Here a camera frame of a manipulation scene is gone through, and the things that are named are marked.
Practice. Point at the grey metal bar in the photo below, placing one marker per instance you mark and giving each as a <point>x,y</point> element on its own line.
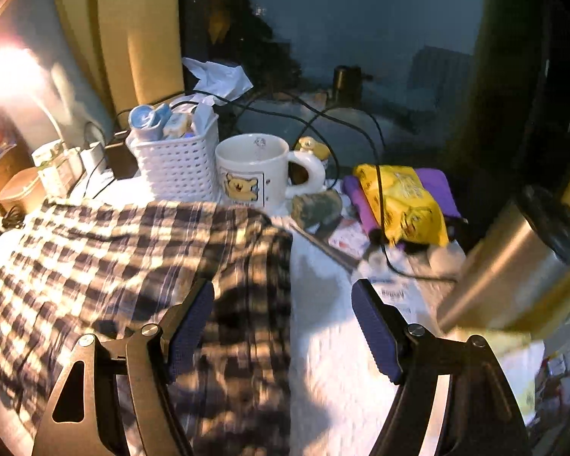
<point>323,244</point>

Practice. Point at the white green milk carton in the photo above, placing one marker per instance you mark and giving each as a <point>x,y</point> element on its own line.
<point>52,171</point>

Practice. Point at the pale yellow paper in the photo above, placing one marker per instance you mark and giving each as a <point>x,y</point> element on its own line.
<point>517,365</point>

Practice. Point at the white charger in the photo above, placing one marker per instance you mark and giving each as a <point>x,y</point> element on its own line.
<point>94,154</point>

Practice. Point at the white plastic lattice basket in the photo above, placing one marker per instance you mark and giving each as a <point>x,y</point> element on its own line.
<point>171,166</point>

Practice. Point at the white bear print mug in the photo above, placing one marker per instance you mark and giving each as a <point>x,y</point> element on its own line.
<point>247,161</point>

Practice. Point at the white power strip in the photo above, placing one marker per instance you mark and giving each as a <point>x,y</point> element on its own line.
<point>90,178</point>

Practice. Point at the yellow toy figure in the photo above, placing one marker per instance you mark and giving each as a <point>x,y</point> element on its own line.
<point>311,146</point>

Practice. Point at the black charger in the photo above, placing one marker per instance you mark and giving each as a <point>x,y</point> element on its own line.
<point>118,156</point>

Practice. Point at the yellow curtain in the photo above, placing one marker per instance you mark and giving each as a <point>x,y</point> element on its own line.
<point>137,33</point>

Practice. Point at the plaid pants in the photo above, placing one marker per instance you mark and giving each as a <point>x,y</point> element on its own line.
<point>99,256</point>

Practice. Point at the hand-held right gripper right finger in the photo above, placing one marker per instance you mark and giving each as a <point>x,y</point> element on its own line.
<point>375,327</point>

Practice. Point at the purple pouch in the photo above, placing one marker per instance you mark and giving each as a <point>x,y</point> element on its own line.
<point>434,185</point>

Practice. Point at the brown lidded container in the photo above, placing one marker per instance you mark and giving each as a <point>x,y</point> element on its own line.
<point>19,190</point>

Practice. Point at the yellow snack packet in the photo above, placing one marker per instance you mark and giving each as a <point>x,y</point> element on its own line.
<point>408,199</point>

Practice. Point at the white printed paper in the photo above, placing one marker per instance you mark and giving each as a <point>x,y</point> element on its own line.
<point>403,294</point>

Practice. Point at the crumpled white tissue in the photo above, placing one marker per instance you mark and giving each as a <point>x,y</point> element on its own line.
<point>218,78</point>

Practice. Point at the blue white tube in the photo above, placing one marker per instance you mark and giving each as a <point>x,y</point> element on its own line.
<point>145,118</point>

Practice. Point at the crumpled plastic wrap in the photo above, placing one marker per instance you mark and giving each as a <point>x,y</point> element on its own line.
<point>203,114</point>

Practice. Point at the steel thermos bottle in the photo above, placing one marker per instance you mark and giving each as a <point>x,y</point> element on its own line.
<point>498,266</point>

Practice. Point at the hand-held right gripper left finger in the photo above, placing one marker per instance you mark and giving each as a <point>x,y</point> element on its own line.
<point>190,327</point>

